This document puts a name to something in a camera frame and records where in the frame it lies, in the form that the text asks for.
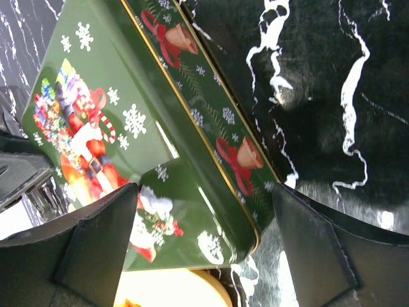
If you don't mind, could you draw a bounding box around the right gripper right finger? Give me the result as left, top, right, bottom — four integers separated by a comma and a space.
272, 184, 408, 306

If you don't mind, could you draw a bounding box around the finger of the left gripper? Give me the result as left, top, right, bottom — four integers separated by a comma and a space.
1, 132, 52, 211

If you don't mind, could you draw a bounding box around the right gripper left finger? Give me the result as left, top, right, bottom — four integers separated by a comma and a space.
1, 184, 139, 306

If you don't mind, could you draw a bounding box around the gold tin lid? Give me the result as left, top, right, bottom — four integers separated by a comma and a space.
22, 1, 261, 271

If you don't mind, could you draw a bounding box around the green gold cookie tin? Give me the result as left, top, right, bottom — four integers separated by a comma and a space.
123, 0, 282, 231

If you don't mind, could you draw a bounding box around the orange fish cookie top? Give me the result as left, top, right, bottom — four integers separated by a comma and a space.
122, 299, 141, 307

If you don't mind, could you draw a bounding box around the yellow serving tray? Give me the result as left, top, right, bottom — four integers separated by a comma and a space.
113, 269, 233, 307

